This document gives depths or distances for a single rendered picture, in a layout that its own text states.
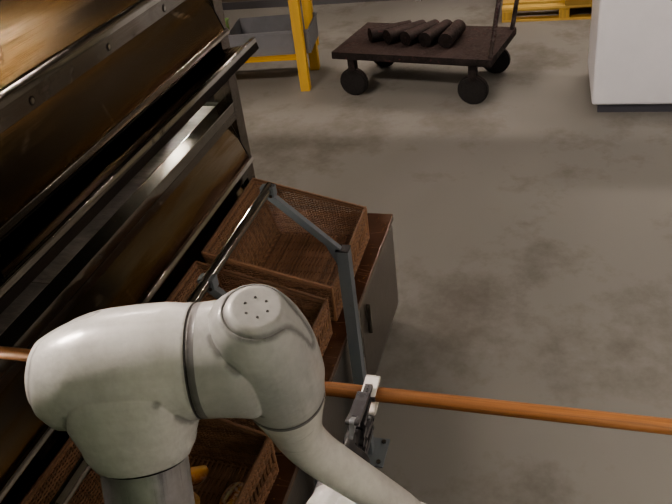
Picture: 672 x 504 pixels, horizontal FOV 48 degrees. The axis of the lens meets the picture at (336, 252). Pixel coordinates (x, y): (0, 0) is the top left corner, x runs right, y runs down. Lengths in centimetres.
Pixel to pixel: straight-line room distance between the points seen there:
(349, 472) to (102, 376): 40
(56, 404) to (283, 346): 25
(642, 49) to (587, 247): 173
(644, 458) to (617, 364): 50
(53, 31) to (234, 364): 141
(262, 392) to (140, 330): 15
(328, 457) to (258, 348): 31
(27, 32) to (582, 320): 261
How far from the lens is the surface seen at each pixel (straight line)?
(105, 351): 84
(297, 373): 82
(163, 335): 83
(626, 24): 533
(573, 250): 407
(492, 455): 301
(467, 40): 594
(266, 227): 314
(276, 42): 620
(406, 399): 154
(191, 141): 274
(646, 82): 548
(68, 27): 211
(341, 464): 106
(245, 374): 80
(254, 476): 209
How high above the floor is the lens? 228
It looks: 34 degrees down
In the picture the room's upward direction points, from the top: 8 degrees counter-clockwise
